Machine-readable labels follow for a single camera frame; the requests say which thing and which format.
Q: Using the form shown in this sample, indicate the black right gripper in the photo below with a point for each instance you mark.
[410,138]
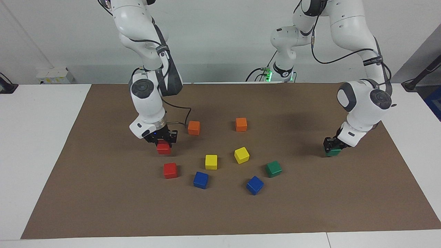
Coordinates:
[160,133]

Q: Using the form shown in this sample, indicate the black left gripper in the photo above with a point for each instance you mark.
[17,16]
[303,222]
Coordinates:
[338,141]

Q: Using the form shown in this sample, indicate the red wooden cube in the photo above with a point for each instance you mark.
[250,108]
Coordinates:
[170,171]
[163,148]

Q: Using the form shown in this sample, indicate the green wooden cube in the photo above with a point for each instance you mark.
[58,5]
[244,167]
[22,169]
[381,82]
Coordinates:
[274,168]
[333,153]

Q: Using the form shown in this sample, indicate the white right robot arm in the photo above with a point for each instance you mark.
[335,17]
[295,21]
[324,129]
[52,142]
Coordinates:
[148,103]

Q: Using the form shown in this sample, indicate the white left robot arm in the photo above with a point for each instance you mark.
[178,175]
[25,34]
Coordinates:
[361,103]

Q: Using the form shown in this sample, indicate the orange wooden cube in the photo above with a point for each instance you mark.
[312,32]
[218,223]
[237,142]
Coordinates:
[194,128]
[241,124]

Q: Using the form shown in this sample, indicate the yellow wooden cube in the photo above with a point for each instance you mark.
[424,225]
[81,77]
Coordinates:
[211,162]
[241,155]

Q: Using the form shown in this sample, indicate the blue wooden cube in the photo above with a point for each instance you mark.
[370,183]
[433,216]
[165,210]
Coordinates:
[201,180]
[255,185]

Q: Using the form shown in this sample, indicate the green lit base connector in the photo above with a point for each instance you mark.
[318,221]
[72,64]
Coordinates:
[268,74]

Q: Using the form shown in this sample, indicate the brown paper table mat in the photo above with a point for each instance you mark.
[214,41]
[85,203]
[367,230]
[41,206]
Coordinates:
[220,213]

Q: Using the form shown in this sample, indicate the black tripod stand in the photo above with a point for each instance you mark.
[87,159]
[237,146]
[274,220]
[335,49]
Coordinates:
[410,84]

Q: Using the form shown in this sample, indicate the blue box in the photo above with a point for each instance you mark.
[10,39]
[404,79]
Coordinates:
[436,103]

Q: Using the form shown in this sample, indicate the black stand base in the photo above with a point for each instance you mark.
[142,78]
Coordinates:
[7,88]

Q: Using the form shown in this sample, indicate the white wall outlet box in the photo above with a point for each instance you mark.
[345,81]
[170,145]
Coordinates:
[55,75]

